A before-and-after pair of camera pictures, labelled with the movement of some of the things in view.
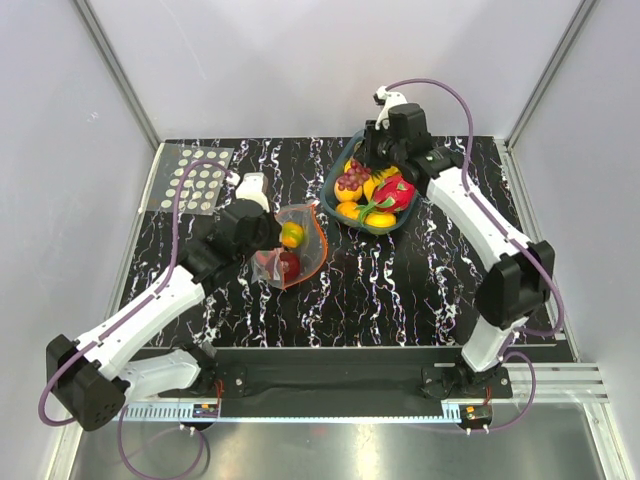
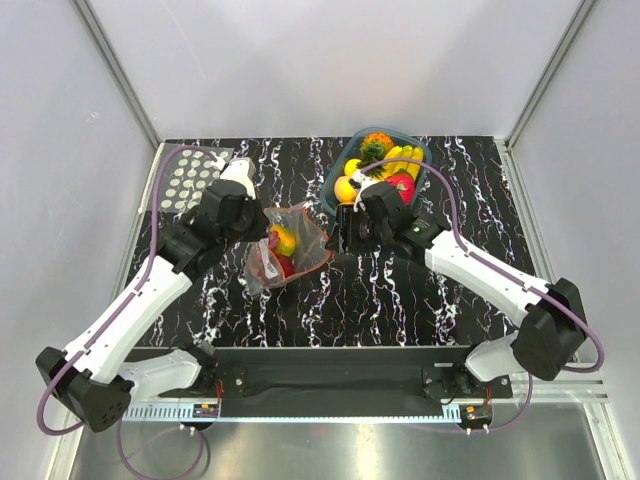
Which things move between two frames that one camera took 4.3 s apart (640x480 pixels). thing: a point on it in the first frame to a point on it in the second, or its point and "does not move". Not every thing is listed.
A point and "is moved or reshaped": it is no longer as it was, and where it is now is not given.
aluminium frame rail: [555, 382] does not move
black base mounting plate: [347, 373] does not move
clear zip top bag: [302, 251] is moved or reshaped
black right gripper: [372, 136] to [347, 220]
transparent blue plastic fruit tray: [354, 149] does not move
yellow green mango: [292, 234] is moved or reshaped
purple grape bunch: [353, 177] is moved or reshaped
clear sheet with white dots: [202, 185] does not move
